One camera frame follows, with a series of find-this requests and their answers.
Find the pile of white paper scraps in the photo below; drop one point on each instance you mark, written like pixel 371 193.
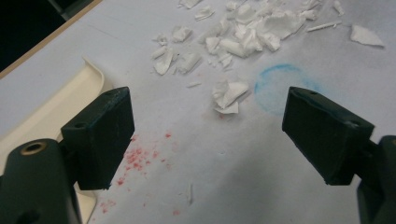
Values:
pixel 249 34

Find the white board table cover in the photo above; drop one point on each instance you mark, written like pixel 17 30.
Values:
pixel 236 161

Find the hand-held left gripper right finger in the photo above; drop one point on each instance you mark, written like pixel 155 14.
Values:
pixel 323 137

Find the cream plastic dustpan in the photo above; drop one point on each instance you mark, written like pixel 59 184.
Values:
pixel 62 105

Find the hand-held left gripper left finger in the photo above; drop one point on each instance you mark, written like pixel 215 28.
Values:
pixel 99 140

